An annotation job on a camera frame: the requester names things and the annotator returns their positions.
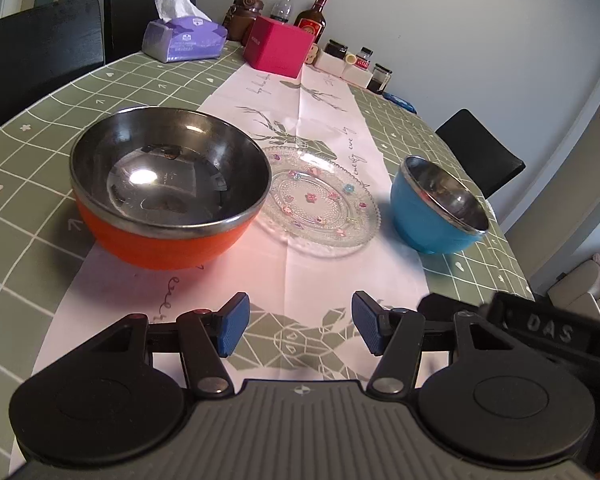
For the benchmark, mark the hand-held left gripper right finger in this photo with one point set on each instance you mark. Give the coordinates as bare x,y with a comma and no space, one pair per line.
367,322

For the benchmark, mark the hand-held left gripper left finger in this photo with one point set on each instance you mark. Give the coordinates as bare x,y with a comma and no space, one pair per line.
234,322

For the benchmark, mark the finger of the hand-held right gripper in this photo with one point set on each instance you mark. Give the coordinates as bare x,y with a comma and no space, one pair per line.
445,306

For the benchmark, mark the blue steel-lined bowl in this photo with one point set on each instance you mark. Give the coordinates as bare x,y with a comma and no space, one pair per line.
420,225

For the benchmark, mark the orange steel-lined bowl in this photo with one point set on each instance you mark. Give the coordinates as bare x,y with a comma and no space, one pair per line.
155,247

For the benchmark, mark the clear glass flowered plate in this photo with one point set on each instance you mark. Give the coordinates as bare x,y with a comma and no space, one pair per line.
320,200

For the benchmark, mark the grey sofa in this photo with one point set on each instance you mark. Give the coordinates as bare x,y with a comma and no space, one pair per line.
577,285

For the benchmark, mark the pink printed table runner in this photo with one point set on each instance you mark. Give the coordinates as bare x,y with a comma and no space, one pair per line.
305,275

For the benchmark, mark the black padded chair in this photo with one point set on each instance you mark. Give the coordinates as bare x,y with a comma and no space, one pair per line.
480,150

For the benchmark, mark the blue plastic packet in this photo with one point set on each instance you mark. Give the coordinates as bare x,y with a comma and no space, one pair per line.
399,101

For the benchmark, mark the dark glass jar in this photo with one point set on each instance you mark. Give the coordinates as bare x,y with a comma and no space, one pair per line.
380,79

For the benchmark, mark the green checked tablecloth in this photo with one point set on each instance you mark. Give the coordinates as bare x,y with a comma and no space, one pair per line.
40,170

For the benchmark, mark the red-labelled small jar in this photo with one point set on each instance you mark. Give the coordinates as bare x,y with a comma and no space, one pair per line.
364,59

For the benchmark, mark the yellow-capped small jar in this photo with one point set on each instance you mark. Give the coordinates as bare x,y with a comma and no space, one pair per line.
350,58

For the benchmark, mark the dark condiment jar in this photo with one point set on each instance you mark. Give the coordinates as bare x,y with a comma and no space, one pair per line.
336,48

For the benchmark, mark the pink cardboard box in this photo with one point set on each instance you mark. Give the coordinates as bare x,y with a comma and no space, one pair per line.
275,45

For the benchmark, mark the purple tissue pack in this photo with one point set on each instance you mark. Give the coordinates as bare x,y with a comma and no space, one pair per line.
185,40

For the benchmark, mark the amber liquor bottle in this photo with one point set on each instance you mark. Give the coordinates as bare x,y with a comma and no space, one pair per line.
312,22

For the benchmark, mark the brown flask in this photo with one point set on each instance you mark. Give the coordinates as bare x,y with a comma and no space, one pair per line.
240,17

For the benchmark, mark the clear plastic water bottle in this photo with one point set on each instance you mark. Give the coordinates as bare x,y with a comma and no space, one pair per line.
282,7

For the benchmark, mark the black wooden chair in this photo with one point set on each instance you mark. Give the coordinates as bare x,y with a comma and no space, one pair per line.
35,60
130,20

